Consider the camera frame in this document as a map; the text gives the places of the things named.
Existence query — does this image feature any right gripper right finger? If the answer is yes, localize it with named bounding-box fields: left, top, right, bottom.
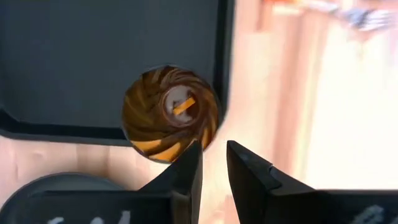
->
left=226, top=140, right=398, bottom=224

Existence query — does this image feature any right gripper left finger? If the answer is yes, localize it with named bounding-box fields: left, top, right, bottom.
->
left=27, top=140, right=203, bottom=224

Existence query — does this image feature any amber faceted glass cup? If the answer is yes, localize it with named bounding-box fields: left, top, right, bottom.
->
left=121, top=64, right=222, bottom=164

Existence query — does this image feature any round black plate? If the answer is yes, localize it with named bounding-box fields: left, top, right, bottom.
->
left=0, top=172, right=125, bottom=224

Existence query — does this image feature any black plastic serving tray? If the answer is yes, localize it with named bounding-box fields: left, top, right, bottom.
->
left=0, top=0, right=236, bottom=147

